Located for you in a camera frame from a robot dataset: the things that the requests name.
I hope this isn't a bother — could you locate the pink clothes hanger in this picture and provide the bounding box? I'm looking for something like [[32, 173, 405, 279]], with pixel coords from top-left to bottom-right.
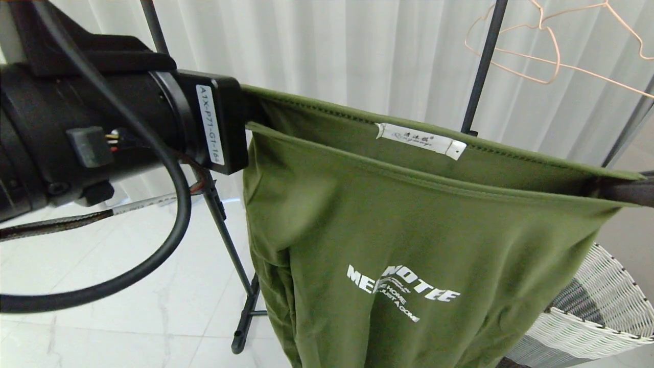
[[490, 0, 654, 100], [464, 0, 562, 85]]

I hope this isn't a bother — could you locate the white curtain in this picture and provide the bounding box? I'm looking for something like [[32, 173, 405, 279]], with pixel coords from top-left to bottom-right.
[[0, 0, 654, 205]]

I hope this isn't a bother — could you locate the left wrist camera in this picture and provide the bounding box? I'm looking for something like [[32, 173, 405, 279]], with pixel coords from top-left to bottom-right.
[[8, 0, 177, 77]]

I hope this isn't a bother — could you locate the green printed t-shirt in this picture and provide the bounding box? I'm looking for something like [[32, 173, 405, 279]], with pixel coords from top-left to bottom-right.
[[240, 84, 644, 368]]

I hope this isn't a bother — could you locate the black clothes rack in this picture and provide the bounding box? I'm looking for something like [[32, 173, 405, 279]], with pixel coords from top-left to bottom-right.
[[141, 0, 509, 354]]

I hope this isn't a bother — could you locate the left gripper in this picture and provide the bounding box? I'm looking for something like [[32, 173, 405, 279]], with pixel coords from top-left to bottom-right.
[[10, 64, 249, 208]]

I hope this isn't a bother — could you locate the white laundry basket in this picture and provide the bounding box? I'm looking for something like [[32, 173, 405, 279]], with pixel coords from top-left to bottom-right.
[[503, 243, 654, 368]]

